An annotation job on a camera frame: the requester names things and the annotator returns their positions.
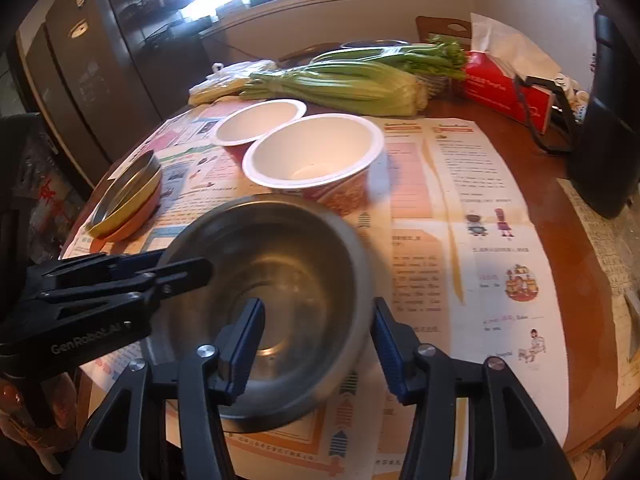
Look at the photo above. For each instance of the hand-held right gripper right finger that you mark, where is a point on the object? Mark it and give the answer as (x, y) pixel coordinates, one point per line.
(390, 355)

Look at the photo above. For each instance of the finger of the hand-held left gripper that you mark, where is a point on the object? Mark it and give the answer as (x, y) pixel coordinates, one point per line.
(100, 267)
(165, 280)

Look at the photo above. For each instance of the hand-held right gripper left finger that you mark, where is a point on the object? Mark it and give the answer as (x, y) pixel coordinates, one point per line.
(245, 350)

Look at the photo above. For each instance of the orange round plate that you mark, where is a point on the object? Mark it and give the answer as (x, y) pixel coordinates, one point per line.
(145, 218)

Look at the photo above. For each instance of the yellow shell-shaped plate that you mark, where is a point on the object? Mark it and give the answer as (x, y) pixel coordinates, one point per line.
(131, 207)

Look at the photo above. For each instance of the small stainless steel plate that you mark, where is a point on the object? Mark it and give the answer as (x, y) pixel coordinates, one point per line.
(125, 187)

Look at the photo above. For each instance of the large stainless steel bowl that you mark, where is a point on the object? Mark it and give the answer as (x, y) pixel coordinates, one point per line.
(300, 270)

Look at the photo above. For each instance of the red white paper bowl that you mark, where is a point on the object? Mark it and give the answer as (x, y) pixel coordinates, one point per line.
(310, 150)
(255, 122)

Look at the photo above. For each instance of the arrow-bordered newspaper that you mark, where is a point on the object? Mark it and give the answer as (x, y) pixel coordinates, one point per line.
(192, 195)

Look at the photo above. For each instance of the dark glass door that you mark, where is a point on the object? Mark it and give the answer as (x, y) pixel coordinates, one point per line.
(40, 185)

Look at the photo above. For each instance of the pink printed newspaper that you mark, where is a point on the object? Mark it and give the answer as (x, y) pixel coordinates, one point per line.
(175, 132)

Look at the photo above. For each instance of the newspaper with cartoon figures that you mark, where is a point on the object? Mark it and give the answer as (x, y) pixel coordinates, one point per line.
(480, 185)

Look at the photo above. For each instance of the dark refrigerator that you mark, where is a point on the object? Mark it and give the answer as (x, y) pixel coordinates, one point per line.
(85, 70)

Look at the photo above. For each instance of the clear plastic bag of food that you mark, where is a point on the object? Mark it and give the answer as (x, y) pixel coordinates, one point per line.
(225, 82)

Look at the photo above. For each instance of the handwritten paper sheet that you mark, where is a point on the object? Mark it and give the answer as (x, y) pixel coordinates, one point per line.
(600, 250)

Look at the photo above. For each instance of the celery bunch with pale base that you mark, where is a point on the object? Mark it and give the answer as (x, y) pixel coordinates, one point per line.
(350, 87)

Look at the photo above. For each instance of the wooden chair with curved back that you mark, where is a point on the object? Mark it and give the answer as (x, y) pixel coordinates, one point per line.
(305, 52)

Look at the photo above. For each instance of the red tissue box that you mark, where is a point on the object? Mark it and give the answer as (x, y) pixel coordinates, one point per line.
(500, 87)

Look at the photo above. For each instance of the black thermos flask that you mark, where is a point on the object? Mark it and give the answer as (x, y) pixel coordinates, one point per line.
(605, 160)

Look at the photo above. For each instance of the leafy celery bunch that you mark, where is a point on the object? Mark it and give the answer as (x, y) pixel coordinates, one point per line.
(390, 55)

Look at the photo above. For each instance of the stainless steel basin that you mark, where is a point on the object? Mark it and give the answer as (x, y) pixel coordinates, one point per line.
(375, 44)

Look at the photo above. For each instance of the wooden chair with cutout back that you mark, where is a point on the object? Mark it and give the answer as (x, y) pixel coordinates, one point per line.
(442, 30)

